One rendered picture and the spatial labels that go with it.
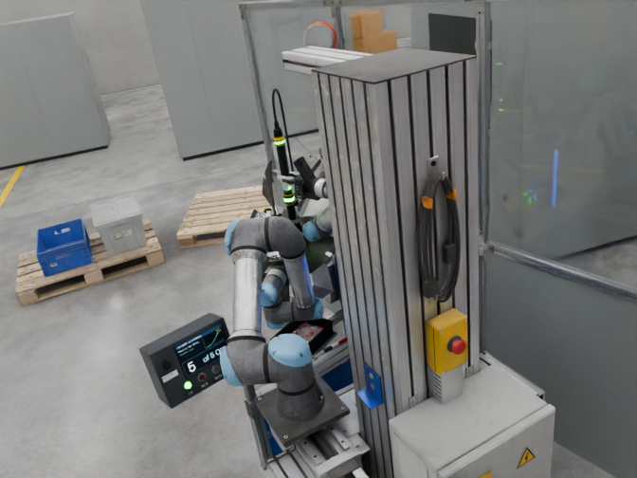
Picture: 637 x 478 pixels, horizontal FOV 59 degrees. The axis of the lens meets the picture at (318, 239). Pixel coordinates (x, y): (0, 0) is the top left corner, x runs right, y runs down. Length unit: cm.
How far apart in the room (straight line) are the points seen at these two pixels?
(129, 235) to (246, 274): 347
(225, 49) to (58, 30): 262
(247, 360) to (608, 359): 152
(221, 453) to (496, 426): 201
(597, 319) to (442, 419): 121
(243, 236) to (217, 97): 601
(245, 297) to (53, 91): 780
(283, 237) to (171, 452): 180
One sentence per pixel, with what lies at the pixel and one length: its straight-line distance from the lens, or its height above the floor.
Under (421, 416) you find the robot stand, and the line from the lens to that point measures 144.
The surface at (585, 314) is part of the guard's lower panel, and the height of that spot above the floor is 82.
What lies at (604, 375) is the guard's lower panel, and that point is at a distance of 264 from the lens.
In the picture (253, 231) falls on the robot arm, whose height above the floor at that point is 149.
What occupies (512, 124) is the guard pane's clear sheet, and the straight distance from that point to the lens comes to 238.
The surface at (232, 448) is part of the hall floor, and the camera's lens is 321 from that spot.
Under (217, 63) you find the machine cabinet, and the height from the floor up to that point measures 117.
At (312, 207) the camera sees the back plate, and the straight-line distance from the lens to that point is 274.
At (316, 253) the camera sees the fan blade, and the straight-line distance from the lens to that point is 227.
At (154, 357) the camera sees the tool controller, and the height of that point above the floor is 124.
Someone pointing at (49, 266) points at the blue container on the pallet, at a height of 23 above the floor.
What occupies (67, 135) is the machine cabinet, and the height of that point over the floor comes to 32.
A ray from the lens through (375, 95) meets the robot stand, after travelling 107.
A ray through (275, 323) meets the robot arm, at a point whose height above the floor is 105.
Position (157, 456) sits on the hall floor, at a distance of 332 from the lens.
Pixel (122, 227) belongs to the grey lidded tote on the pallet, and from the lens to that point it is 513.
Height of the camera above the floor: 225
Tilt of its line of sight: 27 degrees down
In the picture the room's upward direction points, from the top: 9 degrees counter-clockwise
